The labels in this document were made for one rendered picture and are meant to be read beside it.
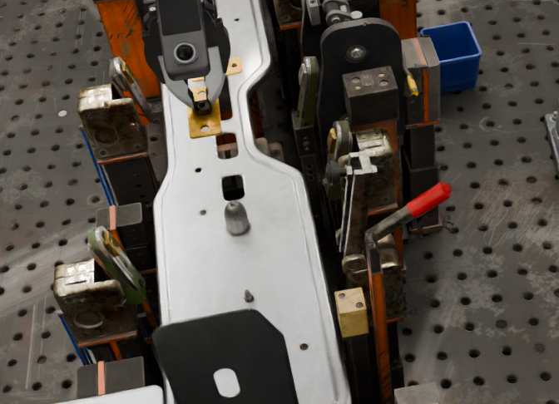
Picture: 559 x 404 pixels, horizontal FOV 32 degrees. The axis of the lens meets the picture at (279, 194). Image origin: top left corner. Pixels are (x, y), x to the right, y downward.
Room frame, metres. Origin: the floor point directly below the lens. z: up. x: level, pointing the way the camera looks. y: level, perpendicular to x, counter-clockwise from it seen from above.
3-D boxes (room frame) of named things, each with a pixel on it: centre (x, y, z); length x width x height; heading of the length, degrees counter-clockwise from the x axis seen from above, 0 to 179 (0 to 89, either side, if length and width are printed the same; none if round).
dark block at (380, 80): (1.02, -0.15, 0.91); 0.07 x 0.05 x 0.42; 90
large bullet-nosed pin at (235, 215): (0.90, 0.06, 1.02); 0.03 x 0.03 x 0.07
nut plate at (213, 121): (0.86, 0.07, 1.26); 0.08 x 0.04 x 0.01; 179
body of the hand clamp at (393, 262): (0.78, -0.10, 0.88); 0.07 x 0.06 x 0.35; 90
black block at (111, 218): (0.97, 0.24, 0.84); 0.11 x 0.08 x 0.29; 90
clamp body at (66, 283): (0.84, 0.27, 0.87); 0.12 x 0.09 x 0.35; 90
